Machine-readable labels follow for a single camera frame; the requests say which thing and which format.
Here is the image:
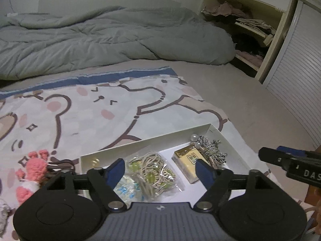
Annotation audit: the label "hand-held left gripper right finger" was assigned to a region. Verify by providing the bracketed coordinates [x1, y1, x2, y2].
[194, 159, 282, 212]

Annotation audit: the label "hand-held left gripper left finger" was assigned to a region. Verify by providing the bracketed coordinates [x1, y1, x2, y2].
[38, 158, 127, 212]

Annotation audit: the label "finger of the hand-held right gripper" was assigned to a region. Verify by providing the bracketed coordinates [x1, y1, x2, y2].
[277, 146, 305, 156]
[259, 147, 291, 169]

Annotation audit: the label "yellow tissue packet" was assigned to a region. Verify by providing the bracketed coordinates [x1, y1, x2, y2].
[172, 146, 208, 184]

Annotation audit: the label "blue floral fabric pouch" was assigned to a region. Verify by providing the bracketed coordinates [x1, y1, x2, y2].
[90, 157, 141, 202]

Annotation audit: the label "braided rope tassel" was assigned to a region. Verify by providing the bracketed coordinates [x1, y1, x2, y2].
[190, 134, 227, 168]

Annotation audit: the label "bag of hair ties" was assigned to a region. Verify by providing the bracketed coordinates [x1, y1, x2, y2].
[127, 151, 185, 201]

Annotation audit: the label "white cardboard box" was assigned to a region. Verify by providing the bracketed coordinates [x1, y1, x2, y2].
[80, 124, 271, 204]

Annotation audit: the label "brown hair claw clip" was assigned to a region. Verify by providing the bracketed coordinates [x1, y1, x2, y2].
[46, 159, 76, 175]

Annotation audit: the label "pink crochet doll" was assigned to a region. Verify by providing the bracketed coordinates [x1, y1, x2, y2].
[15, 149, 51, 205]

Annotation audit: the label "white lace roll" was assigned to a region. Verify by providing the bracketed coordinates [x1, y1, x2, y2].
[0, 198, 12, 234]

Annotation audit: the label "bear printed blanket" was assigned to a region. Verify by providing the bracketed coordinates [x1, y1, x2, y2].
[0, 66, 311, 241]

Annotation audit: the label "white roller shutter door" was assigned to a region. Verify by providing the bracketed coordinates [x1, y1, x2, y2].
[262, 0, 321, 143]

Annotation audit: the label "folded pink clothes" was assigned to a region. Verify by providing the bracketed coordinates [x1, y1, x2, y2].
[236, 50, 264, 67]

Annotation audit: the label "cream cubby shelf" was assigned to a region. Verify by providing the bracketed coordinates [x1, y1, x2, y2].
[201, 0, 293, 83]

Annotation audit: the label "dark clothes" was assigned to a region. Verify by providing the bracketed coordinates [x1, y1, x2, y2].
[231, 34, 267, 58]

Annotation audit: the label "folded beige clothes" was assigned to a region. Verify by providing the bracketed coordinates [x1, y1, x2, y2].
[236, 17, 276, 46]

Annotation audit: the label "grey quilt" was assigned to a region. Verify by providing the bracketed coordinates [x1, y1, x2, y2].
[0, 6, 236, 81]

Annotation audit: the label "pink crumpled clothes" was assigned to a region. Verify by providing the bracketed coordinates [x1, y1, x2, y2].
[202, 1, 241, 18]

